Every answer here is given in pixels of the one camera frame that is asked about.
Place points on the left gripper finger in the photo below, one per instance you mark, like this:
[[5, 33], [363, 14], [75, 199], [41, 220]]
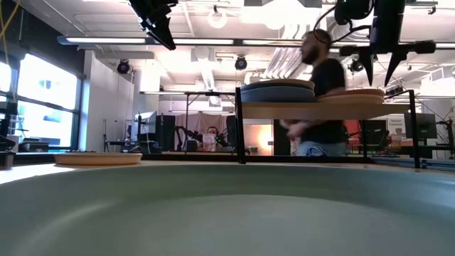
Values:
[[160, 32]]

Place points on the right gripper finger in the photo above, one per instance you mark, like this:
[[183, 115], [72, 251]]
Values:
[[367, 67], [392, 67]]

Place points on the salmon pink plate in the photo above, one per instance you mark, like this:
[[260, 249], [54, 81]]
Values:
[[355, 92]]

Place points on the cream plate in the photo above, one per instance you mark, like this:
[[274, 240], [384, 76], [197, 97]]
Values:
[[352, 100]]

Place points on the blue plate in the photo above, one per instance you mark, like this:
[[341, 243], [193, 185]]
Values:
[[277, 96]]

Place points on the beige grey plate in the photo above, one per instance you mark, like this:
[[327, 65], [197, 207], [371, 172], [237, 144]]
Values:
[[97, 159]]

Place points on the black background robot arm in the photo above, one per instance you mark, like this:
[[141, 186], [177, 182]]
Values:
[[185, 133]]

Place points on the wooden shelf with black legs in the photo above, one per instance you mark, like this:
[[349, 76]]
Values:
[[373, 111]]

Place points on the person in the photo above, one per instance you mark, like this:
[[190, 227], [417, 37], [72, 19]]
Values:
[[212, 130], [327, 78]]

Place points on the black beam with light strips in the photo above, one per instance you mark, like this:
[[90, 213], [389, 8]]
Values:
[[213, 42]]

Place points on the orange hanging cloth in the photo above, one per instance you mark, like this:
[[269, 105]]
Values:
[[353, 129]]

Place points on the black computer monitor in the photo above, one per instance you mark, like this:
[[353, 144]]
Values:
[[423, 126]]

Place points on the grey computer monitor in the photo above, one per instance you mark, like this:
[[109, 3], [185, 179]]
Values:
[[147, 122]]

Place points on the blue round object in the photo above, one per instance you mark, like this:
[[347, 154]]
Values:
[[316, 152]]

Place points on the white paper card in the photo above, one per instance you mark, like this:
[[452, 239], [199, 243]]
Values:
[[209, 142]]

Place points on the sage green plate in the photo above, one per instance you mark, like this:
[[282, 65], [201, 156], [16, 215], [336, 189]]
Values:
[[227, 213]]

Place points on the hanging black camera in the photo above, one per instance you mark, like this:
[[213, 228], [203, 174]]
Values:
[[355, 67], [123, 67], [241, 64]]

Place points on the black aluminium frame rail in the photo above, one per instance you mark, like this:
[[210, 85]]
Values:
[[426, 164]]

